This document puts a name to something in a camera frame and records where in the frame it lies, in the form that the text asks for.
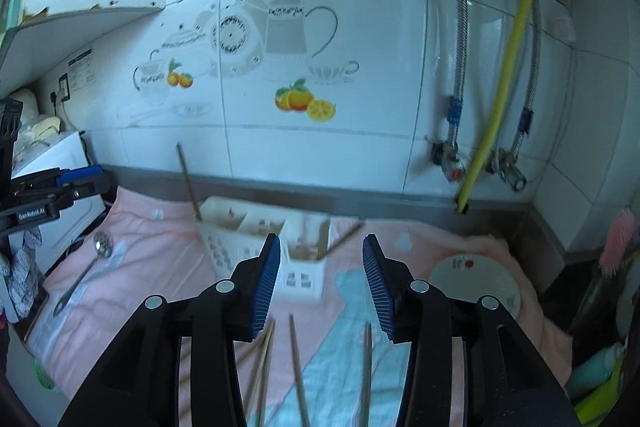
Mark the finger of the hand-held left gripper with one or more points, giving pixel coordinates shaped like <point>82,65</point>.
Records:
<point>97,188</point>
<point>80,176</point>

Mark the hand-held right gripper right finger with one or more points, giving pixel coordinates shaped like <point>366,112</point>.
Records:
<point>377,287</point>

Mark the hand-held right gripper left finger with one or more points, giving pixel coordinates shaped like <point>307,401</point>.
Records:
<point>265,287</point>

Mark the white plastic utensil holder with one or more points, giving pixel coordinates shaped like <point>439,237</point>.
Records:
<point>300,279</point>

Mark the metal spoon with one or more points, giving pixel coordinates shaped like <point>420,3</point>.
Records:
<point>102,246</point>

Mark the wooden chopstick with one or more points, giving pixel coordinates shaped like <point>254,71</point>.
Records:
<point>366,377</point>
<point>262,362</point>
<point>250,354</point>
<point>266,382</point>
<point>298,372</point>
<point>187,179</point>
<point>347,235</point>

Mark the cream lid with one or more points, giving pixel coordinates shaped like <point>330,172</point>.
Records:
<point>45,127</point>

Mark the white kitchen appliance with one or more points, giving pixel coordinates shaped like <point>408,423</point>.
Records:
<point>45,152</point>

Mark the white rounded jar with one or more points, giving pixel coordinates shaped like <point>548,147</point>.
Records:
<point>25,102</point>

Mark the white round plate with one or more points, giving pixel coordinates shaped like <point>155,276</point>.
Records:
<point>475,282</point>

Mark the white label sticker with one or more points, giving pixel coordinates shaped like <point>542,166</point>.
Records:
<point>81,69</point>

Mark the pink and blue towel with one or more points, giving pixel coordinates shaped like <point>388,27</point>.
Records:
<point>165,267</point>

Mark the patterned grey cloth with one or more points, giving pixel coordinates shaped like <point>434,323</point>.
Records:
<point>22,277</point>

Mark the metal water valve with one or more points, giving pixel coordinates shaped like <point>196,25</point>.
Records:
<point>452,164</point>
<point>510,172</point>

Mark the green mesh item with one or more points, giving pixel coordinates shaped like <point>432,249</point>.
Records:
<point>42,377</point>

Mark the dark glass bottle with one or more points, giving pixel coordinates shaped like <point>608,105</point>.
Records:
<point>592,302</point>

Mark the teal plastic bottle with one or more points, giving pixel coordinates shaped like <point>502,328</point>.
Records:
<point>595,369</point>

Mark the pink bristle brush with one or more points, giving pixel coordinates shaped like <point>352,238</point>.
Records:
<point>617,237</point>

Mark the yellow-green plastic item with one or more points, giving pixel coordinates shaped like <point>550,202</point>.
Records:
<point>605,397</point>

